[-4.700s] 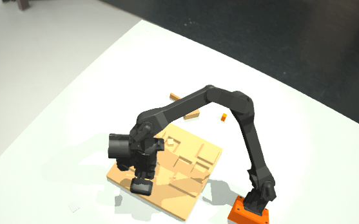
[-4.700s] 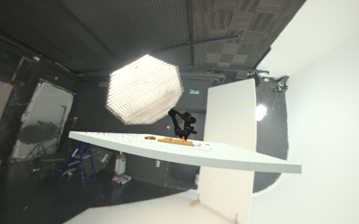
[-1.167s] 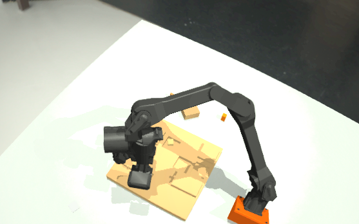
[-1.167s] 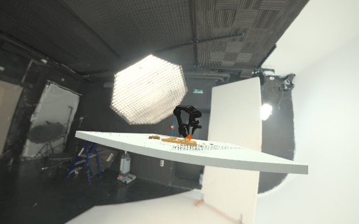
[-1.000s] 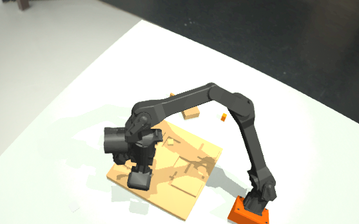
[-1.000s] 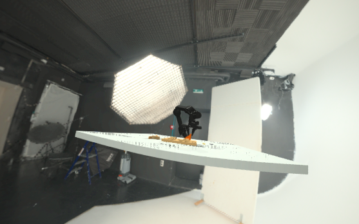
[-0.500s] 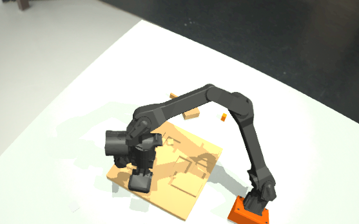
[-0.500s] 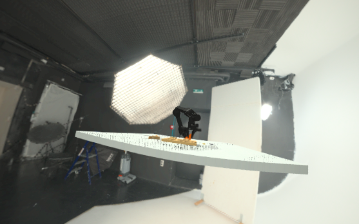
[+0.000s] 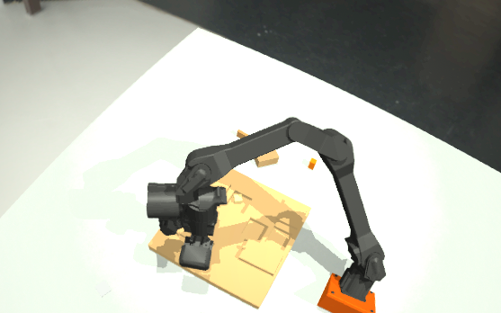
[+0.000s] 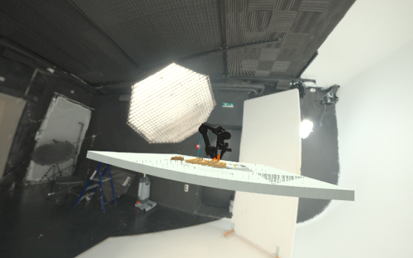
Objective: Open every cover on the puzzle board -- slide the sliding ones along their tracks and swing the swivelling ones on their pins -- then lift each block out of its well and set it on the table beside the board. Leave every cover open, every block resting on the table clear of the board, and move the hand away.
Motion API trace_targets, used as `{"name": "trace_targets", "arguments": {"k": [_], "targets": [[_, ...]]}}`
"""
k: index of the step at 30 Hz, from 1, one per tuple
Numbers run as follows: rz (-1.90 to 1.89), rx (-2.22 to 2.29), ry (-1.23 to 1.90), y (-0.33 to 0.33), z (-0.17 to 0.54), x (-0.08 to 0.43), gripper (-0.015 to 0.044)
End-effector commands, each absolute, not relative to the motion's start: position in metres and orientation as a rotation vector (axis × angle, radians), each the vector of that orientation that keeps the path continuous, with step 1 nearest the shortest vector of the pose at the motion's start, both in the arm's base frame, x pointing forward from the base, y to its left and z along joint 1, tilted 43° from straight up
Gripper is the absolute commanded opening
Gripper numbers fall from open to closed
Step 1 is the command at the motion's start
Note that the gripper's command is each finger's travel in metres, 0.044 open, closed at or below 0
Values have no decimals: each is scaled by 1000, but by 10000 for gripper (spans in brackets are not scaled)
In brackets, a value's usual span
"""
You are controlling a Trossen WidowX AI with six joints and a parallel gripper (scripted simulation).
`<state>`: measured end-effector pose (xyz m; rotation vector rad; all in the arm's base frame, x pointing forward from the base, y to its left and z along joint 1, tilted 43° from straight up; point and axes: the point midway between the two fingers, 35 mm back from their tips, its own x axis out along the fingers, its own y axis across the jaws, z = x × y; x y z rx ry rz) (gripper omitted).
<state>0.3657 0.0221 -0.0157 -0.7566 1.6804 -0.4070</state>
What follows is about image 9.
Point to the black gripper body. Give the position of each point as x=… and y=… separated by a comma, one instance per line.
x=197, y=255

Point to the pale yellow block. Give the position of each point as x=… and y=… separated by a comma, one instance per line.
x=238, y=198

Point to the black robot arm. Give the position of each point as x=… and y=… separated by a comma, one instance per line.
x=192, y=193

